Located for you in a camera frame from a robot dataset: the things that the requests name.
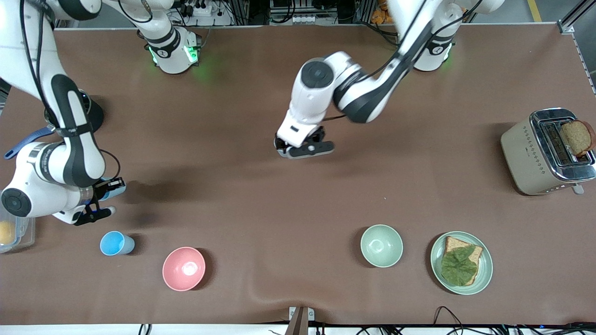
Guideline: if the brown bread slice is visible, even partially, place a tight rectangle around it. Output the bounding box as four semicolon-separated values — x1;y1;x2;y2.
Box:
441;236;484;286

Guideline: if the black looped floor cable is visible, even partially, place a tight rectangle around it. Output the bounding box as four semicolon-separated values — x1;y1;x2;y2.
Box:
434;306;467;335

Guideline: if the toast slice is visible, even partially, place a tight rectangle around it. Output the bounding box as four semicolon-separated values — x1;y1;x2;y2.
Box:
560;120;596;157

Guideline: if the orange fruit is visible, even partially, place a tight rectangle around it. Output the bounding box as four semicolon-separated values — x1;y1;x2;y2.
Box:
0;220;16;246

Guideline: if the black pot with blue handle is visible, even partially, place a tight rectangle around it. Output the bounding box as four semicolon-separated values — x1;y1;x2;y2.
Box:
4;91;105;160

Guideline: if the black base cable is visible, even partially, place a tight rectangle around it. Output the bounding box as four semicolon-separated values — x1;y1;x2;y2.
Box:
367;21;400;47

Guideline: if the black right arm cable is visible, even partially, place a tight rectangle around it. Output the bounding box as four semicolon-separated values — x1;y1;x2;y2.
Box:
19;0;122;183

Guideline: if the clear plastic container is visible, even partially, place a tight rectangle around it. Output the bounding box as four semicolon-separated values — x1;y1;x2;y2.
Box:
0;212;36;254

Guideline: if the aluminium frame post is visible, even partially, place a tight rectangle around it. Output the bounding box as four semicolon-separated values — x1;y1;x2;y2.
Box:
559;0;596;27

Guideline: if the power strip with plugs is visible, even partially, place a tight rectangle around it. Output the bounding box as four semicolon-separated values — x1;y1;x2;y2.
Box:
179;0;216;17

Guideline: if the blue plastic cup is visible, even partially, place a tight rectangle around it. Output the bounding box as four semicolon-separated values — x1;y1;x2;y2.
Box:
99;182;127;201
100;231;135;256

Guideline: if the brown table mat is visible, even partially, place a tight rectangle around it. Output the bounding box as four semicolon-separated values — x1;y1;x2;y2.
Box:
0;24;596;326

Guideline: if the bag of orange buns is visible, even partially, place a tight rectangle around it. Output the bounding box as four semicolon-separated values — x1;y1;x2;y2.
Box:
371;0;391;25

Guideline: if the metal table clamp bracket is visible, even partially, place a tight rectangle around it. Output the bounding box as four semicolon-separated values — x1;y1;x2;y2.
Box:
285;306;315;335

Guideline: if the beige and chrome toaster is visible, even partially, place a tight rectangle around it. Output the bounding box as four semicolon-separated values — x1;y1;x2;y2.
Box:
501;108;596;196

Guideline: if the pink bowl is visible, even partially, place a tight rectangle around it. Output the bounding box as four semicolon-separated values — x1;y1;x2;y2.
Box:
162;247;206;292

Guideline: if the green plate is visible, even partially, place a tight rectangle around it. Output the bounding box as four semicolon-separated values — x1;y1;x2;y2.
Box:
430;231;494;295

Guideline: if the green lettuce leaf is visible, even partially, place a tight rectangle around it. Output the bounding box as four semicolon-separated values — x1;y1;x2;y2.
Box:
440;245;480;286

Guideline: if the green bowl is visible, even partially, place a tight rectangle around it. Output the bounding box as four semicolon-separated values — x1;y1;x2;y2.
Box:
360;224;404;268

